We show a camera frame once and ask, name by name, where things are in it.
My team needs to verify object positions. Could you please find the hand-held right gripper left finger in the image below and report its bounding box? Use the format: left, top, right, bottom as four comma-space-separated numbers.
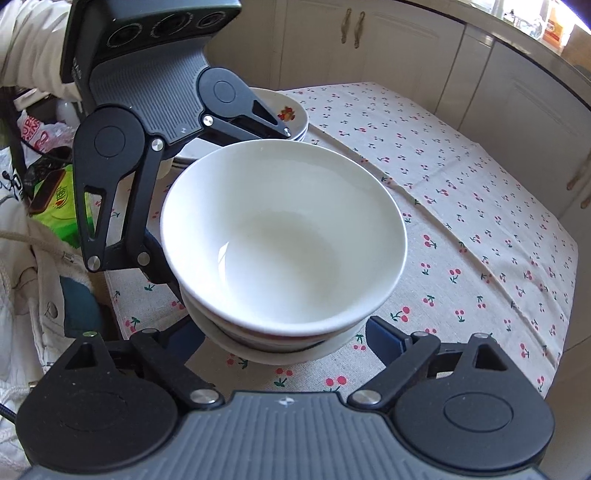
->
65, 318, 221, 411

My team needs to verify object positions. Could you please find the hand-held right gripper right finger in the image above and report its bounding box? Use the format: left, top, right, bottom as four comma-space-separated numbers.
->
348, 316, 509, 411

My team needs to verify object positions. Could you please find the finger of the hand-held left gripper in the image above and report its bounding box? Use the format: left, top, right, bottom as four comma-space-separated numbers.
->
75, 138, 188, 298
202, 98, 293, 141

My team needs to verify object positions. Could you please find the person's left forearm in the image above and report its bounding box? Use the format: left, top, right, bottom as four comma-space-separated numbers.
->
0, 0, 89, 101

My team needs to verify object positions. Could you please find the green printed package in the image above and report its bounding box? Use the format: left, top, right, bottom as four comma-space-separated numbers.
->
28, 163, 101, 246

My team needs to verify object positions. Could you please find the white plastic bottle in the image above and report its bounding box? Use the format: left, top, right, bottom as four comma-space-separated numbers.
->
55, 99, 82, 128

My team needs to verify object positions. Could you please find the brown rectangular bar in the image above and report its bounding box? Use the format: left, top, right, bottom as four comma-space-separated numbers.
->
27, 170, 66, 216

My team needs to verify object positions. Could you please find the black plastic bag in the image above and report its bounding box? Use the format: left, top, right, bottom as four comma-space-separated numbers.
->
25, 147, 71, 186

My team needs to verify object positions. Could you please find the white bag with red print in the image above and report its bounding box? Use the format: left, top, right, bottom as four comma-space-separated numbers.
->
17, 108, 78, 154

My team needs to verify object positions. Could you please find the cherry-print tablecloth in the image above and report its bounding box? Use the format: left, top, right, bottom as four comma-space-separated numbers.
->
104, 82, 581, 403

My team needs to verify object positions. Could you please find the clear glass pitcher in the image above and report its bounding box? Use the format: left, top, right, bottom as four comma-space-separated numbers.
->
502, 6, 544, 38

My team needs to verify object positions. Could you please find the orange juice bottle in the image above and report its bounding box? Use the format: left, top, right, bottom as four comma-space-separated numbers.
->
543, 0, 574, 49

